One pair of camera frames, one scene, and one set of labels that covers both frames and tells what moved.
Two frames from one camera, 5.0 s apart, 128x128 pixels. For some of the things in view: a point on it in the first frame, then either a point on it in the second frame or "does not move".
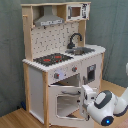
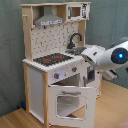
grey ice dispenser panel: x=91 y=73 does not move
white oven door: x=64 y=107 does not move
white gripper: x=87 y=97 -> x=92 y=53
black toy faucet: x=71 y=44 does not move
